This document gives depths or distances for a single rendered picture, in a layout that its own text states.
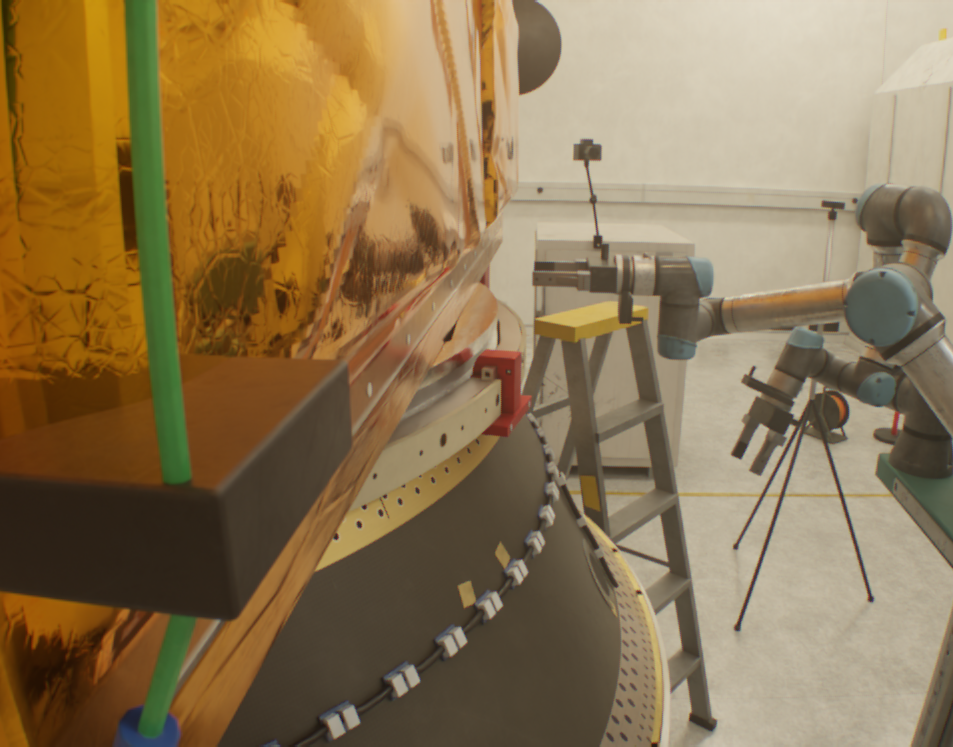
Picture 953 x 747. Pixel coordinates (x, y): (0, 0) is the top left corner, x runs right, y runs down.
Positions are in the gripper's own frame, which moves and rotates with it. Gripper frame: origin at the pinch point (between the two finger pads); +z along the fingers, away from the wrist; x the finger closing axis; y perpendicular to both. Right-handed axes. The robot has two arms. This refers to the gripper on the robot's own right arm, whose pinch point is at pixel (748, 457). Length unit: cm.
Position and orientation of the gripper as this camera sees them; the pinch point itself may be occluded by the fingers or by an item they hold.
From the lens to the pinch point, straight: 175.4
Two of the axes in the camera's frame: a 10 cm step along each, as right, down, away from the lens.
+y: 9.2, 4.0, 0.4
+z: -4.0, 9.0, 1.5
